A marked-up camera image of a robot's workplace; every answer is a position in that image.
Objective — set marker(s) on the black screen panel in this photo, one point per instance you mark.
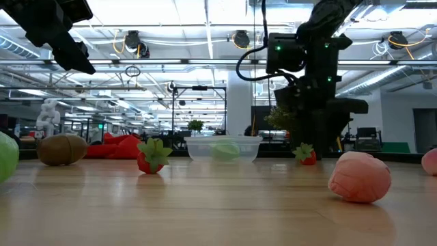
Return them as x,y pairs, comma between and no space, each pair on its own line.
261,118

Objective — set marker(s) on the silver ventilation duct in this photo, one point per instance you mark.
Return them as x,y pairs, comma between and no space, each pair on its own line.
375,80

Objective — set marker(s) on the small green plant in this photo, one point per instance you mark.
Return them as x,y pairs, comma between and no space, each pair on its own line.
195,125

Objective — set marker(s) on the red cloth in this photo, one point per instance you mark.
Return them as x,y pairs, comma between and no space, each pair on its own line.
119,148

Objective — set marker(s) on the green plush starfruit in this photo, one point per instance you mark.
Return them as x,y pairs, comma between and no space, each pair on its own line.
225,152

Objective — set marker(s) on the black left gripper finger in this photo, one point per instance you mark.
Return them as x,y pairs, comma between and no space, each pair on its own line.
73,59
83,49

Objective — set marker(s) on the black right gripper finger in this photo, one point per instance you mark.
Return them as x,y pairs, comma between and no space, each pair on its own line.
336,133
307,130

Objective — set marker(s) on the clear plastic tupperware container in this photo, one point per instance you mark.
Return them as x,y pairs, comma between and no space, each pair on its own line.
198,150

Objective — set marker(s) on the red strawberry with green leaves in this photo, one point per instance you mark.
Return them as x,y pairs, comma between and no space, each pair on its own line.
310,159
147,165

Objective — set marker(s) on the black equipment cart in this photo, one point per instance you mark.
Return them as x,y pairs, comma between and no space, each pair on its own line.
368,138

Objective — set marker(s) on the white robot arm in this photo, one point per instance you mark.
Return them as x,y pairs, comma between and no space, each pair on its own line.
48,118

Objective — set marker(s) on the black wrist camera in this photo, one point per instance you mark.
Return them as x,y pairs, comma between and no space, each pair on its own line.
285,54
73,10

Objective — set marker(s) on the brown plush kiwi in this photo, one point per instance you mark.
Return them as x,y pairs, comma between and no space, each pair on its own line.
61,150

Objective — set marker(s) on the pink plush peach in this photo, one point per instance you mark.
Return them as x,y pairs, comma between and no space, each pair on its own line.
360,177
431,162

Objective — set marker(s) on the green round plush fruit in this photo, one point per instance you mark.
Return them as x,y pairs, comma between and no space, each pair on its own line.
7,157

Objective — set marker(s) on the long ceiling light bar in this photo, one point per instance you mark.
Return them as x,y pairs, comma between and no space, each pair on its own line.
153,61

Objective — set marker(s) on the green panel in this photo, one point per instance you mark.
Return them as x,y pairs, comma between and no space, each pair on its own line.
395,147

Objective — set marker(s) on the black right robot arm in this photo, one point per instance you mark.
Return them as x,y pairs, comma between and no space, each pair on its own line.
324,20

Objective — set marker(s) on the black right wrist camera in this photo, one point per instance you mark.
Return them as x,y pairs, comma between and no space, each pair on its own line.
285,54

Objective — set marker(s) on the large green bushy plant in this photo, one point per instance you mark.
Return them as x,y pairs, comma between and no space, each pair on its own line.
281,119

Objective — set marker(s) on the black metal frame rig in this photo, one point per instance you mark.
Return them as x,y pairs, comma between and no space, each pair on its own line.
173,109

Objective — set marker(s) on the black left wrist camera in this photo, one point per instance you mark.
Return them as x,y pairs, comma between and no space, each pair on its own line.
73,10

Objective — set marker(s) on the black table frame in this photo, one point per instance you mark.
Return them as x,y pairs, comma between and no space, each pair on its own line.
375,156

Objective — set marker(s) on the white building column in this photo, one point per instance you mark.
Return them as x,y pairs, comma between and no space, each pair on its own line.
239,109

